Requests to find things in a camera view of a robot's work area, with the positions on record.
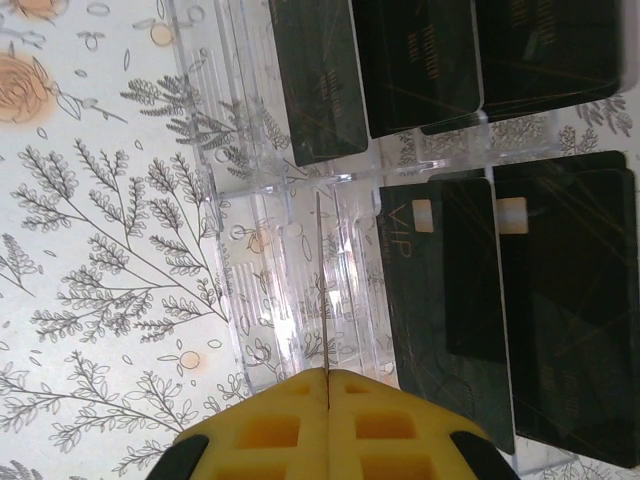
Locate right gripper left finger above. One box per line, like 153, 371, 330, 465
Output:
149, 368, 330, 480

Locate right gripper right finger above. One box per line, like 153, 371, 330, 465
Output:
329, 369, 516, 480

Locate black VIP card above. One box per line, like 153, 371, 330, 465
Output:
492, 149, 640, 470
314, 191, 332, 409
378, 177, 517, 456
473, 0, 624, 114
351, 0, 485, 140
268, 0, 370, 168

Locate clear acrylic card stand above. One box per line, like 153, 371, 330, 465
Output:
169, 0, 640, 474

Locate floral printed tablecloth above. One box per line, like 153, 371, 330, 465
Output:
0, 0, 640, 480

